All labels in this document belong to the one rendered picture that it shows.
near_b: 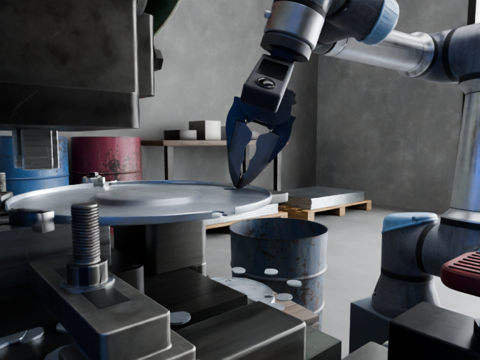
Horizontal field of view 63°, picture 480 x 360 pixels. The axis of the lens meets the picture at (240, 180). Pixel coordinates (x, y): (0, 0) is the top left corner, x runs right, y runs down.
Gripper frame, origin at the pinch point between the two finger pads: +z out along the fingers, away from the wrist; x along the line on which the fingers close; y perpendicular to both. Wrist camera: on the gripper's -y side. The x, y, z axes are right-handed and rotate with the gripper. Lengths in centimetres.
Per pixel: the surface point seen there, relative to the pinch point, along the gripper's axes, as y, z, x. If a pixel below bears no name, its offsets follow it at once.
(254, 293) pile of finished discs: 59, 38, -15
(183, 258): -11.7, 9.3, 3.0
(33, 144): -19.4, 1.0, 18.7
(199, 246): -10.2, 7.7, 1.9
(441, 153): 404, -62, -208
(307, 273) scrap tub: 93, 36, -36
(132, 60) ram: -18.1, -9.1, 12.8
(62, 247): -22.7, 7.8, 12.2
